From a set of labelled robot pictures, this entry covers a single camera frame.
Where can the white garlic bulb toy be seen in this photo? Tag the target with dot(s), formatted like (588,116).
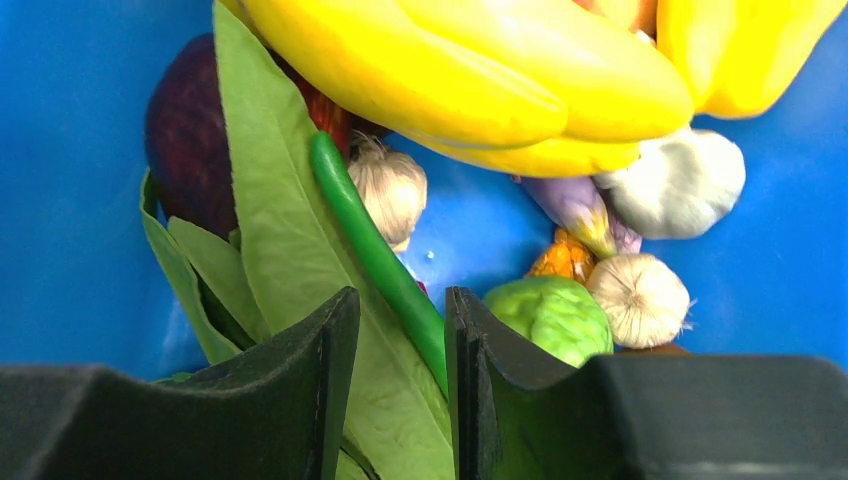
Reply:
(645,302)
(393,187)

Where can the peach apple toy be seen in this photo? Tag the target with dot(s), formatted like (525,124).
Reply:
(634,15)

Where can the green bean pod toy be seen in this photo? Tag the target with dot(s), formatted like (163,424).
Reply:
(421,320)

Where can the yellow banana bunch toy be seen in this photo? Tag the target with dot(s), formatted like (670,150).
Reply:
(536,88)

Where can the white mushroom toy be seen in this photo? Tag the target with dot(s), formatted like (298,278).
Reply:
(679,187)

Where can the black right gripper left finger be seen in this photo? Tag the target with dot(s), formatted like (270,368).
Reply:
(275,411)

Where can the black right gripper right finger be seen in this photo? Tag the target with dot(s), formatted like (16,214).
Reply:
(519,413)

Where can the blue plastic bin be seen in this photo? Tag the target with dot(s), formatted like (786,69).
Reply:
(80,284)

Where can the yellow bell pepper toy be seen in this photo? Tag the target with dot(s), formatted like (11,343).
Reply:
(738,57)

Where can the green leaf vegetable toy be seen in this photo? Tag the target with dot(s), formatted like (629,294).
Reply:
(238,223)

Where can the purple eggplant toy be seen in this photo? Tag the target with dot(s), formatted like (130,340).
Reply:
(576,205)

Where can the green custard apple toy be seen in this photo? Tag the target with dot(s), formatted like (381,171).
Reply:
(555,313)

